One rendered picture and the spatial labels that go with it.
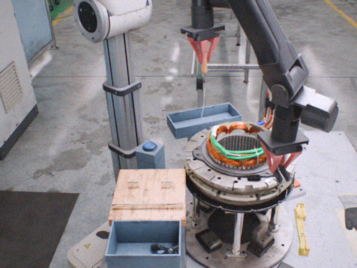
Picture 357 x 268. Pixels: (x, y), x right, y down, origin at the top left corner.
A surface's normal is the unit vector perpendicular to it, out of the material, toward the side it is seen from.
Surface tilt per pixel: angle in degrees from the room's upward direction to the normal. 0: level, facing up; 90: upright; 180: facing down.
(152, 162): 90
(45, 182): 0
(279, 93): 110
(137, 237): 90
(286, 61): 68
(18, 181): 0
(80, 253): 0
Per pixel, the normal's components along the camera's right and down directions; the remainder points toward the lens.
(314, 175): -0.04, -0.84
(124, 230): -0.02, 0.54
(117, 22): 0.75, 0.48
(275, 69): -0.58, 0.69
